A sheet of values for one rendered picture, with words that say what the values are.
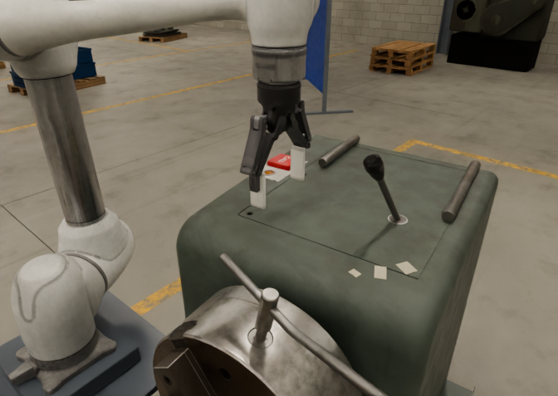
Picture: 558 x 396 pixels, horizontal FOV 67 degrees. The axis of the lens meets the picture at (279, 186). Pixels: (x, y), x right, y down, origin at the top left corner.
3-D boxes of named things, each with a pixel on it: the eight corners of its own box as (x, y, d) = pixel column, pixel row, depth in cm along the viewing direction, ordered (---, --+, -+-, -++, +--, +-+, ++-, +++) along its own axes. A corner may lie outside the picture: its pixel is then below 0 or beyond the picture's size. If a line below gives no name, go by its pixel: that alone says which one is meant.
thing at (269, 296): (246, 349, 57) (257, 290, 51) (258, 341, 58) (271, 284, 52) (256, 361, 56) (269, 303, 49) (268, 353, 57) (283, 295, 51)
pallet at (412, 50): (394, 61, 893) (397, 39, 873) (434, 66, 846) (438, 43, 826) (367, 70, 806) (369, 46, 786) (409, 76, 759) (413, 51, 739)
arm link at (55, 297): (10, 358, 98) (-21, 285, 88) (58, 304, 114) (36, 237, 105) (73, 366, 96) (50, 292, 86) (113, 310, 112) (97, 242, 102)
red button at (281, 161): (280, 159, 105) (280, 152, 104) (301, 165, 102) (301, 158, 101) (266, 168, 100) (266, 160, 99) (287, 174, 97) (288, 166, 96)
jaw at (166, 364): (221, 393, 64) (183, 327, 63) (241, 393, 61) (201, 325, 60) (167, 454, 56) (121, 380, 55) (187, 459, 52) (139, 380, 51)
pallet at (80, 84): (77, 77, 750) (67, 31, 714) (105, 83, 711) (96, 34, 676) (8, 91, 660) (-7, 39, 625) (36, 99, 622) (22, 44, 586)
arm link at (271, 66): (239, 46, 67) (241, 83, 70) (287, 51, 62) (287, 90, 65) (271, 39, 74) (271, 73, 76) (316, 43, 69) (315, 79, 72)
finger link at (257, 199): (266, 173, 72) (263, 173, 71) (266, 207, 75) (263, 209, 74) (252, 168, 73) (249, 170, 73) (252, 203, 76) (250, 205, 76)
